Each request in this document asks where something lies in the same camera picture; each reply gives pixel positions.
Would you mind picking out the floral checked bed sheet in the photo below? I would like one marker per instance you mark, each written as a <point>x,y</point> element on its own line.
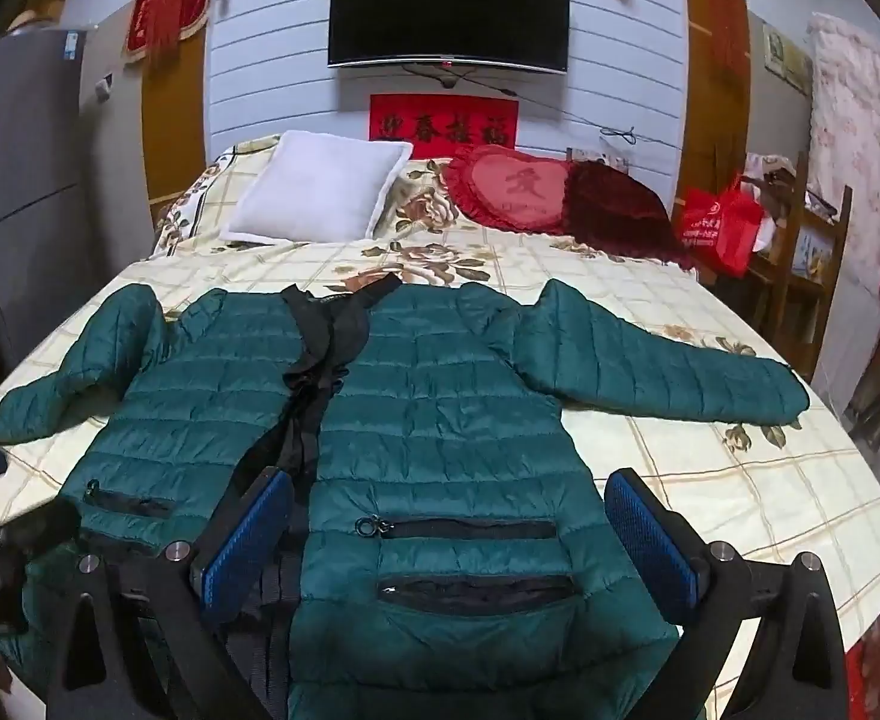
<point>774,490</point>

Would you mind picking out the white square pillow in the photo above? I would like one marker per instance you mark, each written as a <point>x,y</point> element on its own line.
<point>318,187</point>

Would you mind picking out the dark green puffer jacket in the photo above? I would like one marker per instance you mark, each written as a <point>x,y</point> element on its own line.
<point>451,556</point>

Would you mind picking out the black wall television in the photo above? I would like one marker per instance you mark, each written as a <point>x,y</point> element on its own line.
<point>526,34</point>

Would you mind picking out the dark red velvet cushion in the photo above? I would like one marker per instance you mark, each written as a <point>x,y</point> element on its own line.
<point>609,211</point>

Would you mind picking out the floral pink curtain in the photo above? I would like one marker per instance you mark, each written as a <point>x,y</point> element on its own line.
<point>845,134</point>

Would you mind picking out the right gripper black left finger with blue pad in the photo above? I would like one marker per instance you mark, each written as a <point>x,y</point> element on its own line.
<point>141,636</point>

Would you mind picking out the red calligraphy banner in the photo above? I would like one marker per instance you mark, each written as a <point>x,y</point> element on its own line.
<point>439,125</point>

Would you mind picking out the red heart-shaped cushion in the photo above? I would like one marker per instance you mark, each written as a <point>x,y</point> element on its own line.
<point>502,188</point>

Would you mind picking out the red shopping bag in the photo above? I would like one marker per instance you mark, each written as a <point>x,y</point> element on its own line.
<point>719,229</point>

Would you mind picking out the grey refrigerator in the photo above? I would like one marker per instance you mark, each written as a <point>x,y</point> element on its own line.
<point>48,263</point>

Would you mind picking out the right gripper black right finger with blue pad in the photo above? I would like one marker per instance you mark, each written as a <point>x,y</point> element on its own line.
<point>796,665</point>

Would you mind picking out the wooden shelf rack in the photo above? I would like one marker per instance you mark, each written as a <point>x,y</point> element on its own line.
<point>796,275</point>

